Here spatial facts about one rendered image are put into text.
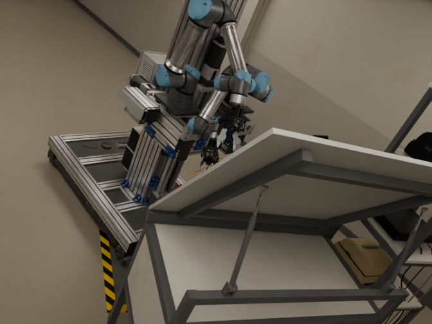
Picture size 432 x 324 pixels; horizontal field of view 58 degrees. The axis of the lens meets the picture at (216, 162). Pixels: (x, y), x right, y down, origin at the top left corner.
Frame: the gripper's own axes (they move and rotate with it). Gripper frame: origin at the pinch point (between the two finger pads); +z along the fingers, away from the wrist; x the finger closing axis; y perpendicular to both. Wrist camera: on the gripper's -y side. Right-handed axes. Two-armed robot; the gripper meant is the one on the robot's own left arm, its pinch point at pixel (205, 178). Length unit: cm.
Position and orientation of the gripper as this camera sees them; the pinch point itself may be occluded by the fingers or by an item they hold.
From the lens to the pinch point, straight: 191.7
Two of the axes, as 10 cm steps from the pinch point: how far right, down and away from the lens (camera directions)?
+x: 9.5, 1.4, -2.7
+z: -2.6, 8.3, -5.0
